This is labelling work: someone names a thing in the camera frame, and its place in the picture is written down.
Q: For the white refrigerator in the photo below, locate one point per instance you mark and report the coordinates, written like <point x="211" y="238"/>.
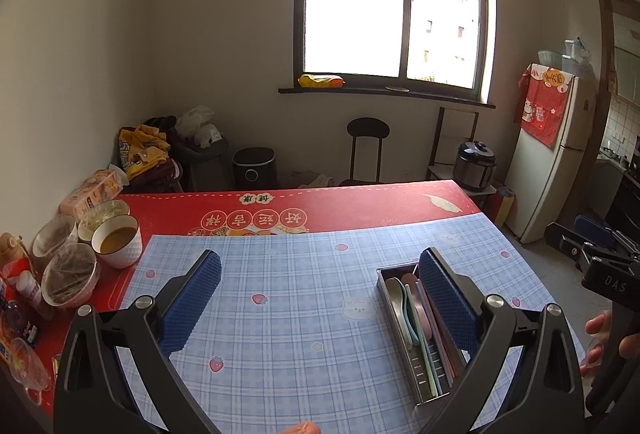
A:
<point x="550" y="163"/>

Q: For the metal utensil tray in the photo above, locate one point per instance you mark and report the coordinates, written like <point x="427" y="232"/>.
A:
<point x="425" y="364"/>

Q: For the black pressure cooker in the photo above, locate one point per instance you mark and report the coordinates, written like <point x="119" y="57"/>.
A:
<point x="474" y="166"/>

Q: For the black metal rack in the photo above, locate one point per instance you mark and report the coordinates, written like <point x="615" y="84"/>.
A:
<point x="457" y="133"/>

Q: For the white spoon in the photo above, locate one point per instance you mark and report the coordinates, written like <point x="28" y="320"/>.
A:
<point x="397" y="304"/>

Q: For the small white bottle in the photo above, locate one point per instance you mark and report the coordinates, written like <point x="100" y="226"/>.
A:
<point x="29" y="289"/>

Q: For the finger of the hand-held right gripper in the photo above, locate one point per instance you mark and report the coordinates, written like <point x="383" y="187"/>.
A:
<point x="567" y="241"/>
<point x="592" y="229"/>

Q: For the dark red clothing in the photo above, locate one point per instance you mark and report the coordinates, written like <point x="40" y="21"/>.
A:
<point x="157" y="174"/>

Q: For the person's left hand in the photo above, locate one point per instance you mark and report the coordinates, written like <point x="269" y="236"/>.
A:
<point x="302" y="429"/>

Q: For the yellow snack packet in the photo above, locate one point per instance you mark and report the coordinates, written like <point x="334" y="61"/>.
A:
<point x="321" y="81"/>

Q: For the small dish on windowsill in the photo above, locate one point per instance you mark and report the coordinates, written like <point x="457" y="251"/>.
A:
<point x="397" y="89"/>

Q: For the pink spoon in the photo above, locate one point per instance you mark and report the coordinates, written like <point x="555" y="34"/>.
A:
<point x="411" y="280"/>

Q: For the red printed cloth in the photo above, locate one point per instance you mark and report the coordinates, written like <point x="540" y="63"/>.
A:
<point x="542" y="106"/>

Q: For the dark trash bin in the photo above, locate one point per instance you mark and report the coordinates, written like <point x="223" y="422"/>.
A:
<point x="205" y="166"/>

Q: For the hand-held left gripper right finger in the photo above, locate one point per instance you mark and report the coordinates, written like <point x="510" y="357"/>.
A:
<point x="447" y="299"/>

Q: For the orange paper bag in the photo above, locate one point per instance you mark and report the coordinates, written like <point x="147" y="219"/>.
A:
<point x="504" y="206"/>

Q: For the blue plaid table mat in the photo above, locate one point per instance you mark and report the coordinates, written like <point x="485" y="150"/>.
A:
<point x="300" y="274"/>

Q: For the green spoon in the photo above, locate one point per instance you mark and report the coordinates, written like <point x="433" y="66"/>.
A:
<point x="415" y="314"/>

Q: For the plastic covered bowl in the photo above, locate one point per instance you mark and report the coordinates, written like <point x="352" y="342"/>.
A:
<point x="102" y="216"/>
<point x="69" y="276"/>
<point x="55" y="241"/>

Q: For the white cloth on floor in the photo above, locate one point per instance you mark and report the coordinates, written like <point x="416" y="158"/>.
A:
<point x="317" y="180"/>

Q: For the clear plastic containers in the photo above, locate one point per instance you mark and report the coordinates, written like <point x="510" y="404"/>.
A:
<point x="567" y="56"/>

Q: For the pink chopstick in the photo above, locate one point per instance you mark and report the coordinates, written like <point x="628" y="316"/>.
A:
<point x="445" y="354"/>
<point x="432" y="319"/>

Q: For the white bowl with soup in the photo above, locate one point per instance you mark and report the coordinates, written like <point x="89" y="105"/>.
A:
<point x="117" y="244"/>

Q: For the yellow clothing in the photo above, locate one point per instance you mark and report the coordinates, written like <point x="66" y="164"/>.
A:
<point x="142" y="148"/>

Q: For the clear plastic cup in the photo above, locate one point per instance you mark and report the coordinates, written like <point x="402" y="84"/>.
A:
<point x="30" y="364"/>

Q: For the orange bread packet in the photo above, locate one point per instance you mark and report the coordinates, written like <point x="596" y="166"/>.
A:
<point x="92" y="194"/>

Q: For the white plastic bag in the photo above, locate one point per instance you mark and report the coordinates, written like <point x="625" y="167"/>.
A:
<point x="197" y="126"/>

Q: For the person's right hand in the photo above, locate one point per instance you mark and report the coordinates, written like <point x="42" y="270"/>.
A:
<point x="597" y="329"/>

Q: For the green chopstick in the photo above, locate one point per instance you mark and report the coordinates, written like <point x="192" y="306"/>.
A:
<point x="434" y="376"/>
<point x="429" y="369"/>

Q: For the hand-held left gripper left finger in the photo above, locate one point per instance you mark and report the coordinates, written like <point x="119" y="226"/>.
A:
<point x="192" y="299"/>

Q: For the small white side table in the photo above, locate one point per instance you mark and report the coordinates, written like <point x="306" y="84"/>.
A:
<point x="482" y="191"/>

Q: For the black round stool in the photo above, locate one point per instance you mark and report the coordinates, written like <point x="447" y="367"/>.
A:
<point x="368" y="133"/>

